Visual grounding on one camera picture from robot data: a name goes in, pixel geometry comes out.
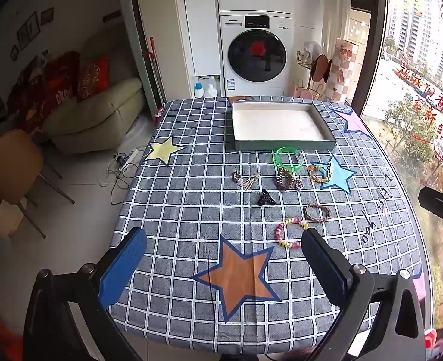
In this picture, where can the silver hair clip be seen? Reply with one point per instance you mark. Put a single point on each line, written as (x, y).
(248, 181)

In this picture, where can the grey tray with white inside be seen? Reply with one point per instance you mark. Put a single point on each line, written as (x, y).
(274, 120)

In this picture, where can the red patterned cushion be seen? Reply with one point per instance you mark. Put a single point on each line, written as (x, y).
(91, 79)

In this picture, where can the red white bag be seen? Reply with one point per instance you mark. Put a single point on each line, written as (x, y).
(158, 112)

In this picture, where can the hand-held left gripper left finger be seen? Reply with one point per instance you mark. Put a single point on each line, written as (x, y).
(123, 267)

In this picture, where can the clear plastic jug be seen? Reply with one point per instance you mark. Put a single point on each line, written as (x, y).
(206, 79)

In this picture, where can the cream leather sofa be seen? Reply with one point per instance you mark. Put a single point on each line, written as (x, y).
(108, 105)

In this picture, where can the white washing machine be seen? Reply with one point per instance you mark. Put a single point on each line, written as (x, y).
(229, 79)

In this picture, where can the orange chair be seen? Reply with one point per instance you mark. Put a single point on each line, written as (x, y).
(14, 165)

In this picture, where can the small dark picture frame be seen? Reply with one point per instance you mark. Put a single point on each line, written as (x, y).
(47, 15)

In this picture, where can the brown hat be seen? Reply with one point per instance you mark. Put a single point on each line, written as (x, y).
(321, 67)

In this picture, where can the pink checkered box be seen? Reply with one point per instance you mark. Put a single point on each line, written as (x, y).
(343, 71)

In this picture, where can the black claw hair clip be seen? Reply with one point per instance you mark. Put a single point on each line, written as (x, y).
(265, 198)

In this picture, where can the blue cap detergent bottle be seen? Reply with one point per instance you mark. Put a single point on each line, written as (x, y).
(198, 91)

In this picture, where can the red window stickers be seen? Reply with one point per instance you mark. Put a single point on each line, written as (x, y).
(424, 105)

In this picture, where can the large dark picture frame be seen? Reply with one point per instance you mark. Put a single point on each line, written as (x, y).
(28, 30)

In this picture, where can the small dark pendant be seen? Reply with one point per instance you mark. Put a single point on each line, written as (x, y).
(299, 182)

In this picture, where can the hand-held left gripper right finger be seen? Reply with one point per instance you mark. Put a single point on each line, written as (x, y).
(321, 263)

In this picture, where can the red printed blanket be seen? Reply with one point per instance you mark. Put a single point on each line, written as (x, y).
(55, 82)

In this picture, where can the small dark charm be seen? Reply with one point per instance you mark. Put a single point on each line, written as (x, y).
(237, 176)

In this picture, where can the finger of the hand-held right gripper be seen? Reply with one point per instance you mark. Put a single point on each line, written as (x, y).
(439, 201)

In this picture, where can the white detergent jug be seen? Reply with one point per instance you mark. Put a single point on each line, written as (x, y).
(210, 92)

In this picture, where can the green plastic bangle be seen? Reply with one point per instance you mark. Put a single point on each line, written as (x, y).
(276, 158)

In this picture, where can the white tall cabinet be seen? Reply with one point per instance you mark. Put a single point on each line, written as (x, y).
(198, 26)

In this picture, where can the white power strip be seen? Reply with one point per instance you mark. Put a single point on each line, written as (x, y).
(133, 155)

